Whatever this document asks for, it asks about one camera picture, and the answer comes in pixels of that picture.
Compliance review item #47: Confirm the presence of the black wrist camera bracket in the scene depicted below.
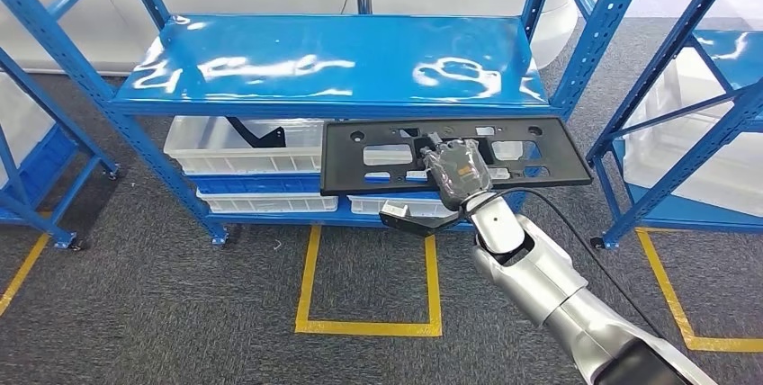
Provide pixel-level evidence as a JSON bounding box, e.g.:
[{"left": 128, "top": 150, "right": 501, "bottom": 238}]
[{"left": 379, "top": 209, "right": 478, "bottom": 238}]

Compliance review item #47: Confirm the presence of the black curved bracket part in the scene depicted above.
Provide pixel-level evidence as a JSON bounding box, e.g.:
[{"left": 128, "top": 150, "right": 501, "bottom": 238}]
[{"left": 226, "top": 117, "right": 286, "bottom": 149}]

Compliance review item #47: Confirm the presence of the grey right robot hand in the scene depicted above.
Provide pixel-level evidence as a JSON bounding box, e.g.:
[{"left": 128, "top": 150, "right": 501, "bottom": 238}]
[{"left": 419, "top": 131, "right": 494, "bottom": 211}]

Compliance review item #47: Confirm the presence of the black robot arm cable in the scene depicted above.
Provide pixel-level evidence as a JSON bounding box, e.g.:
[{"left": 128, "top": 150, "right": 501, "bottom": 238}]
[{"left": 476, "top": 187, "right": 666, "bottom": 339}]

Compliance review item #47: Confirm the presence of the black plastic mounting plate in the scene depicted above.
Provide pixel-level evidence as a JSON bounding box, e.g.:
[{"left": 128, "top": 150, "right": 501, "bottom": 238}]
[{"left": 319, "top": 117, "right": 594, "bottom": 197}]

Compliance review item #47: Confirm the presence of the yellow floor tape outline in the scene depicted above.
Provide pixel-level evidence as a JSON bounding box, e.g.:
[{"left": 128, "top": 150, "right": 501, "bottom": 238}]
[
  {"left": 0, "top": 233, "right": 52, "bottom": 318},
  {"left": 634, "top": 228, "right": 763, "bottom": 354}
]

